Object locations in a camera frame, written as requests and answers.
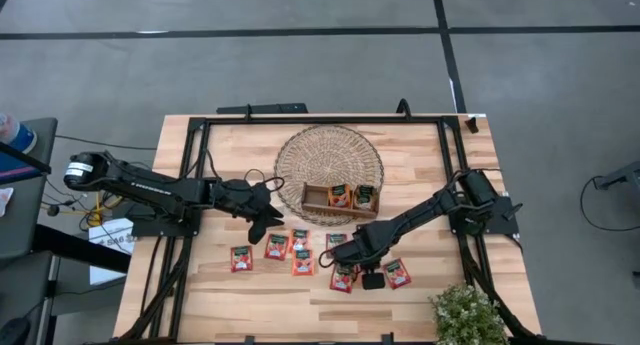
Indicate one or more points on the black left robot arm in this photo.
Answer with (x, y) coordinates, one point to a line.
(150, 185)

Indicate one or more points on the red strawberry tea packet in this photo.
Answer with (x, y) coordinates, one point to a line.
(276, 246)
(341, 282)
(241, 259)
(335, 242)
(396, 274)

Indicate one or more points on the white paper sheet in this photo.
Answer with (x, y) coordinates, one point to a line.
(112, 240)

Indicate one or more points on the black frame clamp bracket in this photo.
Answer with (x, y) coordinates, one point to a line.
(388, 338)

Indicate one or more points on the potted green plant black pot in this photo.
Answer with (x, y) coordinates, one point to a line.
(465, 315)

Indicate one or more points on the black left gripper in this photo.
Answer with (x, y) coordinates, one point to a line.
(240, 197)

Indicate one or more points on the grey metal stand leg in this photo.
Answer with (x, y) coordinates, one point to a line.
(620, 175)

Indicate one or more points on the wooden compartment tea box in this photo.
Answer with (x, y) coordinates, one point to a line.
(314, 197)

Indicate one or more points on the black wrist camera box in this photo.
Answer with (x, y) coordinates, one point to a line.
(373, 281)

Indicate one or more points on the orange peach tea packet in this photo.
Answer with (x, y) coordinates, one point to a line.
(303, 264)
(340, 197)
(300, 239)

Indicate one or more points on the small dark bracket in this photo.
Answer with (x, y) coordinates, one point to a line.
(471, 125)

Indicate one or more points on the black flat bar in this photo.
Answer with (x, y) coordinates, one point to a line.
(265, 108)

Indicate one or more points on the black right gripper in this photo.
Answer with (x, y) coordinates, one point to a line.
(357, 245)

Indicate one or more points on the blue white container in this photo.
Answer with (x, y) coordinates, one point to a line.
(17, 135)

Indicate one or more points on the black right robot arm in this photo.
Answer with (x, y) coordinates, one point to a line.
(425, 210)

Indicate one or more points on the round woven straw placemat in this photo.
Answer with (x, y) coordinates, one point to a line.
(327, 155)

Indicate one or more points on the black metal table frame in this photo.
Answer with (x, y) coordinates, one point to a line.
(325, 120)

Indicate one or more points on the grey side desk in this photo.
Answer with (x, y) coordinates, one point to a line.
(25, 210)

